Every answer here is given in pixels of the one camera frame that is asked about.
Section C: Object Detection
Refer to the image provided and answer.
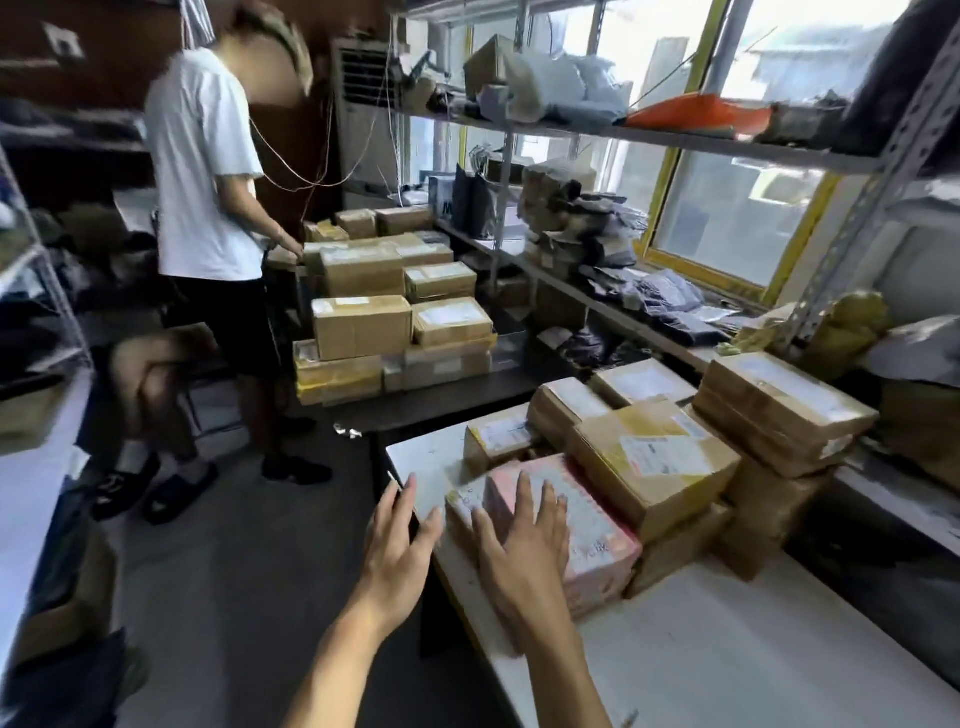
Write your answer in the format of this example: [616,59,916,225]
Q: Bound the person's left hand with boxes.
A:
[352,472,445,639]

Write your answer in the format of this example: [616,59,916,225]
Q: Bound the person's right hand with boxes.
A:
[470,470,573,646]

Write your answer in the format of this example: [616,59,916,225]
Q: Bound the pink printed parcel box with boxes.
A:
[483,453,644,620]

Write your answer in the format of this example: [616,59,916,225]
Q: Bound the pile of cardboard parcels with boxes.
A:
[446,352,880,620]
[293,206,500,406]

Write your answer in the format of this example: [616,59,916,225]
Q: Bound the person's left forearm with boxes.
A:
[284,599,391,728]

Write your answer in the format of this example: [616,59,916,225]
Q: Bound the person's right forearm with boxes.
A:
[517,622,613,728]

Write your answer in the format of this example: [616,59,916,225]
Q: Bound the black plastic mailer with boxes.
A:
[562,329,610,370]

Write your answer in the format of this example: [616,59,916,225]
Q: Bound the pile of grey plastic mailers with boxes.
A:
[592,266,744,346]

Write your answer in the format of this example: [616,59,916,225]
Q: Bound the black paper bags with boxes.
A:
[449,164,496,240]

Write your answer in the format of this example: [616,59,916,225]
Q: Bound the pile of grey mailer bags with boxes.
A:
[519,158,650,271]

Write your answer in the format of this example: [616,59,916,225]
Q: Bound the olive yellow bag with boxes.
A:
[719,290,890,380]

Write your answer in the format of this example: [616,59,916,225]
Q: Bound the small handwritten cardboard box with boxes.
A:
[877,378,960,493]

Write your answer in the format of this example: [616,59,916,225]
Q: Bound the yellow framed window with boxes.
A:
[637,0,841,305]

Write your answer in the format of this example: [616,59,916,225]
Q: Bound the white standing air conditioner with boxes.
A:
[332,38,403,211]

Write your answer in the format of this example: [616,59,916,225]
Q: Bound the crumpled grey plastic bag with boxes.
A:
[858,314,960,388]

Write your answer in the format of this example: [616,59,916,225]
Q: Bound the grey metal shelf rack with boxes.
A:
[397,0,879,369]
[779,0,960,556]

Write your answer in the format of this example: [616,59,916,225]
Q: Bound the orange plastic mailer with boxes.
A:
[623,93,774,140]

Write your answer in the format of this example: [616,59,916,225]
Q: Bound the white plastic bag bundle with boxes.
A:
[500,50,631,125]

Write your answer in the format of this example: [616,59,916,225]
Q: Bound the small plain cardboard box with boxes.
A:
[463,35,515,99]

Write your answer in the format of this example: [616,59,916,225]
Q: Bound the grey taped parcel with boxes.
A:
[757,101,849,148]

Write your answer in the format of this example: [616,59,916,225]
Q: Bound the dark purple bag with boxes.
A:
[832,0,960,159]

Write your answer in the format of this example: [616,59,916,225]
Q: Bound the white hanging cords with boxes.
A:
[247,44,406,219]

